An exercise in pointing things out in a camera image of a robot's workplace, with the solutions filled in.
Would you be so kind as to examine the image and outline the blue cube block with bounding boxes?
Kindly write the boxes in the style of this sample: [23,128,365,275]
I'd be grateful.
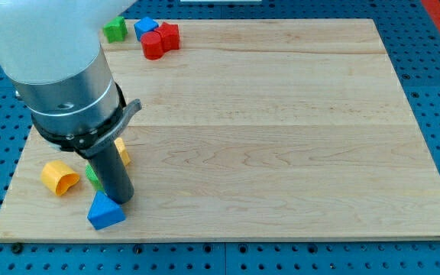
[134,17,158,41]

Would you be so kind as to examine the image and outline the wooden board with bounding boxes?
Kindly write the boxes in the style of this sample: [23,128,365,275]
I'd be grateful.
[0,19,440,243]

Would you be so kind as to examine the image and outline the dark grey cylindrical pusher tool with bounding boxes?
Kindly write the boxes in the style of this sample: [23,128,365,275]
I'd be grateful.
[89,143,134,205]

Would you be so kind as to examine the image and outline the black clamp ring with lever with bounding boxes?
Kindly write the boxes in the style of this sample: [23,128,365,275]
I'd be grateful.
[31,82,143,160]

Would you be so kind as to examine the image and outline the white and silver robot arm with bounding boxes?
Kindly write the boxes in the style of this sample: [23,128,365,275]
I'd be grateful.
[0,0,133,136]

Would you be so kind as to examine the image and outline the green block behind pusher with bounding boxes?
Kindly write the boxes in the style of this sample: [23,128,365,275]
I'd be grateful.
[85,163,105,192]

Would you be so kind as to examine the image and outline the red star block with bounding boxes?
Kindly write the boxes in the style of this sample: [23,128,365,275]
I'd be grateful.
[154,22,180,52]

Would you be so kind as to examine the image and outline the blue triangle block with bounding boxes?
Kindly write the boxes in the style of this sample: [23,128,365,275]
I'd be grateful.
[87,191,126,230]

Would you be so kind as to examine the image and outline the red cylinder block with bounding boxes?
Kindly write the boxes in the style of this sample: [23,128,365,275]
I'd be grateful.
[141,31,164,60]

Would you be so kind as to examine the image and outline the green star block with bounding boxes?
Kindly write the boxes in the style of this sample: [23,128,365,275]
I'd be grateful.
[102,16,128,43]

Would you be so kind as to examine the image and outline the yellow block behind pusher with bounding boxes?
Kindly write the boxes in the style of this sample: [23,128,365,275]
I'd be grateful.
[115,137,131,166]

